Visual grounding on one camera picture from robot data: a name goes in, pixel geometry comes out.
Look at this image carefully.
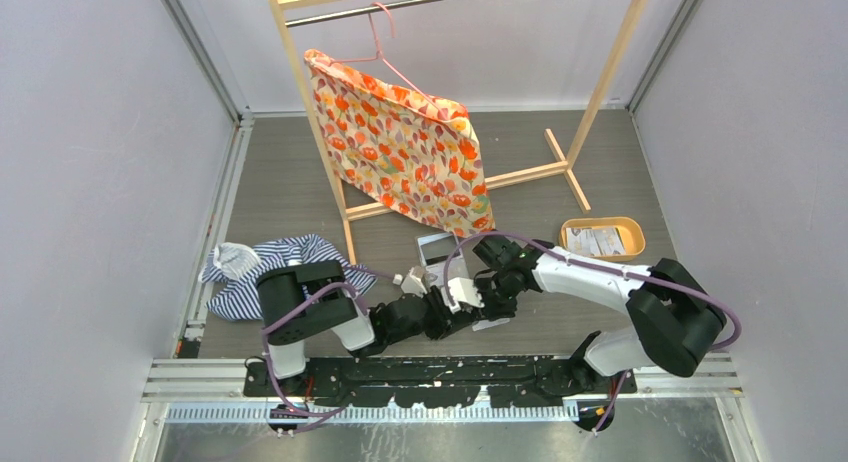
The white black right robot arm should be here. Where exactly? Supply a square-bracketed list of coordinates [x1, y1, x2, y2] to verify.
[473, 233, 738, 393]

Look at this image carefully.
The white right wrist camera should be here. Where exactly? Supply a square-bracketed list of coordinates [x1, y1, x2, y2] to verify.
[445, 277, 485, 313]

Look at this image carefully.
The orange floral garment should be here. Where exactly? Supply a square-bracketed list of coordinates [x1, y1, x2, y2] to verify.
[304, 49, 495, 237]

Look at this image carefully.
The tan oval tray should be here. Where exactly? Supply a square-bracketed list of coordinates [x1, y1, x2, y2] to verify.
[559, 216, 646, 262]

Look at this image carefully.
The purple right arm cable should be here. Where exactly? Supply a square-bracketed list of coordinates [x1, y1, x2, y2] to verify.
[442, 230, 743, 434]

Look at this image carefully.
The wooden clothes rack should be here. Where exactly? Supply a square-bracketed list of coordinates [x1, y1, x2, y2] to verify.
[268, 0, 648, 237]

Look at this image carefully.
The pink wire hanger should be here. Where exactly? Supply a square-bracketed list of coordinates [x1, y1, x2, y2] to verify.
[334, 0, 452, 116]

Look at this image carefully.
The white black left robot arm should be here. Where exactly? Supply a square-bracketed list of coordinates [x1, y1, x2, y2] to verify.
[256, 262, 485, 396]

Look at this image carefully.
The blue white striped shirt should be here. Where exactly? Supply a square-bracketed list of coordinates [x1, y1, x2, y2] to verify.
[198, 234, 377, 321]

